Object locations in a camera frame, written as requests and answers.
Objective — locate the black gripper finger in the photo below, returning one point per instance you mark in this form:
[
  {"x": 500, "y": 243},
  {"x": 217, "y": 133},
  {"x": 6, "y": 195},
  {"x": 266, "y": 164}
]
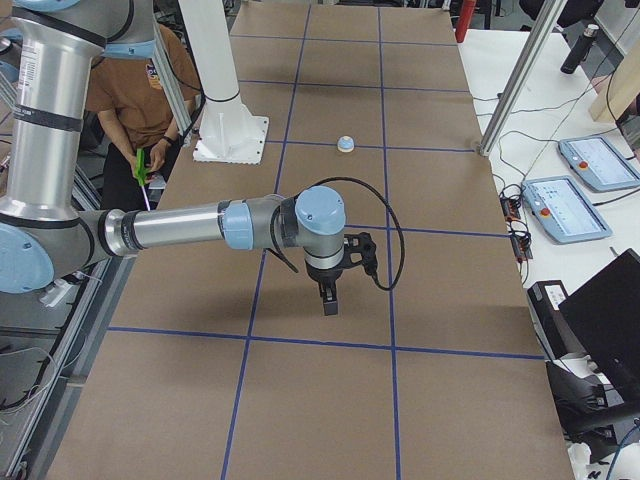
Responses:
[{"x": 328, "y": 294}]

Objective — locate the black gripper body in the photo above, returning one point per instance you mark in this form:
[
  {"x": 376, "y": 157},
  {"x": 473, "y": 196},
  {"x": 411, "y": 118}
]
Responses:
[{"x": 322, "y": 276}]

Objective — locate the blue service bell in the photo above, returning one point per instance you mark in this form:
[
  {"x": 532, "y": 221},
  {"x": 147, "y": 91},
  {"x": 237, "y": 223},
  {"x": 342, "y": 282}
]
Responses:
[{"x": 345, "y": 144}]

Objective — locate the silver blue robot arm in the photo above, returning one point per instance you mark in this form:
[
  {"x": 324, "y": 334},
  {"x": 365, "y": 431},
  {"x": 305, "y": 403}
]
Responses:
[{"x": 44, "y": 238}]

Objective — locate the brown paper table cover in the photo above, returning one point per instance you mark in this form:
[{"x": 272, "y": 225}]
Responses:
[{"x": 220, "y": 364}]

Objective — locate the green handheld tool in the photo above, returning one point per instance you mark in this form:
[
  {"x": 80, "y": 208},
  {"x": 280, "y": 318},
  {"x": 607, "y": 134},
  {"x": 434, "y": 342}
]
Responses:
[{"x": 141, "y": 173}]

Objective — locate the black box with label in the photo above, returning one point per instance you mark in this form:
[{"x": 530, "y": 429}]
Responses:
[{"x": 556, "y": 336}]

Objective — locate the near blue teach pendant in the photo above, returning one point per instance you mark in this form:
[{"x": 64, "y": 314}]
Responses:
[{"x": 563, "y": 210}]

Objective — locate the blue teach pendant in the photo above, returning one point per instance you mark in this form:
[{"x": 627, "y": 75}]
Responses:
[
  {"x": 599, "y": 164},
  {"x": 563, "y": 210}
]

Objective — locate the person in brown shirt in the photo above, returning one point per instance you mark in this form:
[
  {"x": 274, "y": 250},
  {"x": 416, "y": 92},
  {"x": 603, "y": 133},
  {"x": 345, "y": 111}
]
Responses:
[{"x": 134, "y": 113}]

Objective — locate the black monitor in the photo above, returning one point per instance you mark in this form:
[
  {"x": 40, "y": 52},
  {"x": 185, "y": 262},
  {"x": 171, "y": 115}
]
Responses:
[{"x": 604, "y": 316}]

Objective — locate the far blue teach pendant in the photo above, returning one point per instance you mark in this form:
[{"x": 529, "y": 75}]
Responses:
[{"x": 599, "y": 164}]

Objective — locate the red cylinder bottle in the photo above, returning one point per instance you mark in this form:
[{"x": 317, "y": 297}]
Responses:
[{"x": 466, "y": 13}]

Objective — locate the black water bottle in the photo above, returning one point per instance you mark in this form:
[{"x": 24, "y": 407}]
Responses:
[{"x": 580, "y": 49}]

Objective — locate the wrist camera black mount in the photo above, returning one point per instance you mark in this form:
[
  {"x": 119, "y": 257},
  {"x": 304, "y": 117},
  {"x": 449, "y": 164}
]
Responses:
[{"x": 360, "y": 250}]

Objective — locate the white pedestal column base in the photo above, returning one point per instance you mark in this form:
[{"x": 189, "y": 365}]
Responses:
[{"x": 228, "y": 131}]

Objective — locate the aluminium frame post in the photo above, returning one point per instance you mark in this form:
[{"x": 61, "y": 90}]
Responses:
[{"x": 538, "y": 36}]

